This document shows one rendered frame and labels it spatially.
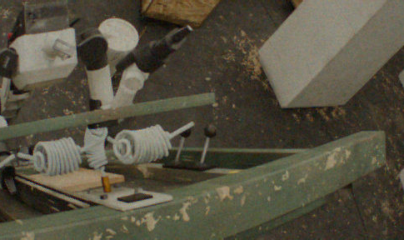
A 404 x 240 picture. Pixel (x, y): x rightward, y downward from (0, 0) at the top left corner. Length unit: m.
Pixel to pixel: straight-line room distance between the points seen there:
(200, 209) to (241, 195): 0.09
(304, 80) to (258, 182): 3.09
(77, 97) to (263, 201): 2.53
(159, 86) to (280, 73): 1.04
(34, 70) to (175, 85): 2.21
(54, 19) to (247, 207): 1.10
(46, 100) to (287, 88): 1.96
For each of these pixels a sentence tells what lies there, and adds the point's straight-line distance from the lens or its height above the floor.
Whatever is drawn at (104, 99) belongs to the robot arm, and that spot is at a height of 1.19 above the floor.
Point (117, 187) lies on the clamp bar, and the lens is 0.99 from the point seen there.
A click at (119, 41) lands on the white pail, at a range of 3.34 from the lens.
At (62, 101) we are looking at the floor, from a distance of 3.34.
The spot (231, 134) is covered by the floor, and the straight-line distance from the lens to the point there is 3.81.
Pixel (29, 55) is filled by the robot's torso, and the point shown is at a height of 1.34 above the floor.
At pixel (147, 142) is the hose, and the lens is 0.97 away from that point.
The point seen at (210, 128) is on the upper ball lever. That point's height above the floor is 1.56.
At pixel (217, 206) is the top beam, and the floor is 1.95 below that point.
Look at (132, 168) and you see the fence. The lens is 1.80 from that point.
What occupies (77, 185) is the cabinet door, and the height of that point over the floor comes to 1.24.
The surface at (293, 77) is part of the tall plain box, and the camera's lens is 4.12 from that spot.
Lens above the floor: 2.65
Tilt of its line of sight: 45 degrees down
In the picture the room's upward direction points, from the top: 42 degrees clockwise
